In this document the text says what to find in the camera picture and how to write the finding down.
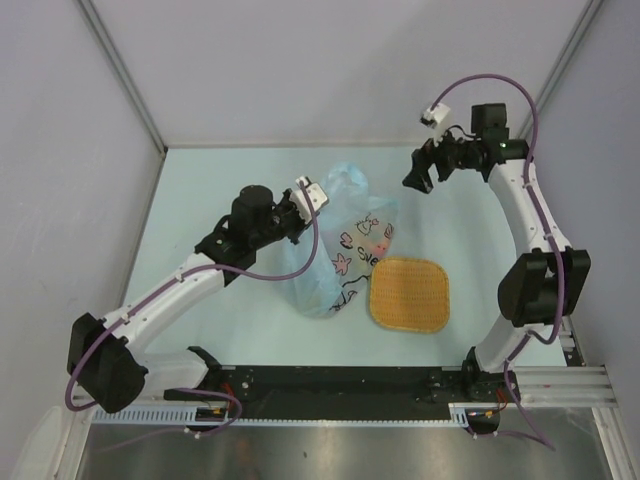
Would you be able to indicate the white slotted cable duct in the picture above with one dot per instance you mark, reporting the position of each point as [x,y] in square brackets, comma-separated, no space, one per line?
[420,415]

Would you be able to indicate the woven bamboo tray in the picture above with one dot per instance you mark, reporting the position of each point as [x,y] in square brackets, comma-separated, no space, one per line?
[410,295]

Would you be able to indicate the light blue plastic bag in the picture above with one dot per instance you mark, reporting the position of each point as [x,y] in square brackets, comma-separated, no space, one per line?
[356,230]

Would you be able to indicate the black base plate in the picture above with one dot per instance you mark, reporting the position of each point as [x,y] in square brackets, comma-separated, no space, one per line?
[310,387]

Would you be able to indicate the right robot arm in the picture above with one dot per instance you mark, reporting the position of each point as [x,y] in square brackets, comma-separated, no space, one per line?
[546,280]

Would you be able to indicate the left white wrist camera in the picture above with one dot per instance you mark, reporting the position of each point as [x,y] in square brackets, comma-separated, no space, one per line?
[309,198]

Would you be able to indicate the aluminium frame rail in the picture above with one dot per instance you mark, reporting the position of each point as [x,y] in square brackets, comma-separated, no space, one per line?
[563,386]

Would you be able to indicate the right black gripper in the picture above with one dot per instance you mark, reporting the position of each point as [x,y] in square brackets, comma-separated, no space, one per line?
[423,159]

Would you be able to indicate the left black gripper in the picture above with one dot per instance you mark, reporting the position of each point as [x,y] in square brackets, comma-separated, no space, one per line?
[300,226]

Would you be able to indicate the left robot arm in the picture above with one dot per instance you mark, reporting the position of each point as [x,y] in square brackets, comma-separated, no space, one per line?
[281,278]

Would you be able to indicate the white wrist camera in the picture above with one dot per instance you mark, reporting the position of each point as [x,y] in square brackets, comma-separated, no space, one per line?
[309,198]
[438,119]

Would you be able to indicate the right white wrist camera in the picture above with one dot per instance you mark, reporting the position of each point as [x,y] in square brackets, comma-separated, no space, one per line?
[438,119]

